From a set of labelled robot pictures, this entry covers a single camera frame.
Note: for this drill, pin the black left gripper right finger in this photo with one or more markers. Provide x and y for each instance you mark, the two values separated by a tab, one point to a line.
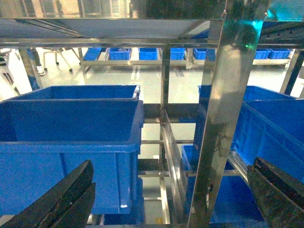
278	195

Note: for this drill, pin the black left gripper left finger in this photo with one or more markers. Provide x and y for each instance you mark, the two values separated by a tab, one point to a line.
68	204

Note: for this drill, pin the blue bin left front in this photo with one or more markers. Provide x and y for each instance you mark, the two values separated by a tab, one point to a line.
42	141

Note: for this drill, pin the blue bin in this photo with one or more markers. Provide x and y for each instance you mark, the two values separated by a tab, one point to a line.
42	141
272	130

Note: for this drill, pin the blue bin right side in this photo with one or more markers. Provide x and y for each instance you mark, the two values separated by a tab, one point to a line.
272	130

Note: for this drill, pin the steel flow rack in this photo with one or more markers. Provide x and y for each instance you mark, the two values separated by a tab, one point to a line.
237	24

